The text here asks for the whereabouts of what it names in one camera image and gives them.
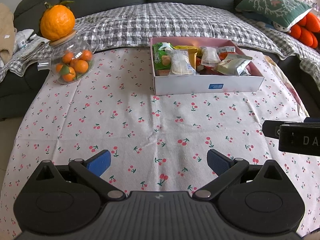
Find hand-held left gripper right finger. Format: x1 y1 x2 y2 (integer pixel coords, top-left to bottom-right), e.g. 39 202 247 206
192 149 286 202

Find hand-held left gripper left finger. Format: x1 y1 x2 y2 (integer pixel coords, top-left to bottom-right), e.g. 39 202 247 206
34 149 126 202

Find pink cardboard box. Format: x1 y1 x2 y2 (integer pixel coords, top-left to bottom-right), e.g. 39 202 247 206
149 37 265 96

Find silver snack packet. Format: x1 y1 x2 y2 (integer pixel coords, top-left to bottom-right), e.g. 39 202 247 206
216 54 253 76

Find clear cracker packet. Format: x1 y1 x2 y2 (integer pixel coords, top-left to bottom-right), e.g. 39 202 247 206
201 47 221 66

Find clear white bun packet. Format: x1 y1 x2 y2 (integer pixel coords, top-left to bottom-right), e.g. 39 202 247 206
168 49 197 75

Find red white-label snack packet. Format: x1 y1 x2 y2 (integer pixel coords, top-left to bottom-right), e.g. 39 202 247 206
218 51 237 60

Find gold snack bar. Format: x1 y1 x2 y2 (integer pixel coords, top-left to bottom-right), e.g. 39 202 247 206
187 48 198 67

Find green snack packet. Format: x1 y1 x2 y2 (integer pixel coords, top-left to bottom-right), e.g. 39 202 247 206
152 42 175 72

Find cherry print tablecloth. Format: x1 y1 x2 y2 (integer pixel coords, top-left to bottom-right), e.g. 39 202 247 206
0 45 320 240

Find small tangerines in teapot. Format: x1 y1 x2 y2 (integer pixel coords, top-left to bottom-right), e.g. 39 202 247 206
55 50 93 82

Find orange plush toy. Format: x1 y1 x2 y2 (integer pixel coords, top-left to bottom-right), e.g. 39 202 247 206
287 12 320 48

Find white plush doll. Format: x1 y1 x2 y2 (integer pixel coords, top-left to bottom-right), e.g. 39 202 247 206
272 21 290 32

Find glass teapot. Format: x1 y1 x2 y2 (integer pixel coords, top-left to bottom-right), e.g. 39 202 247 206
37 30 98 84

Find green coral print pillow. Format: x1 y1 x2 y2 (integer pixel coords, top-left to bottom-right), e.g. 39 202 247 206
235 0 313 32

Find large orange with leaves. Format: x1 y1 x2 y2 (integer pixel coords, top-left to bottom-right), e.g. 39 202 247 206
40 0 76 41

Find grey checked blanket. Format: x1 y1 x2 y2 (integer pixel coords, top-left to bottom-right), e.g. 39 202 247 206
0 2 320 80

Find beige garment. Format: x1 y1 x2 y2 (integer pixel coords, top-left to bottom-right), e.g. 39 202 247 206
0 3 16 65

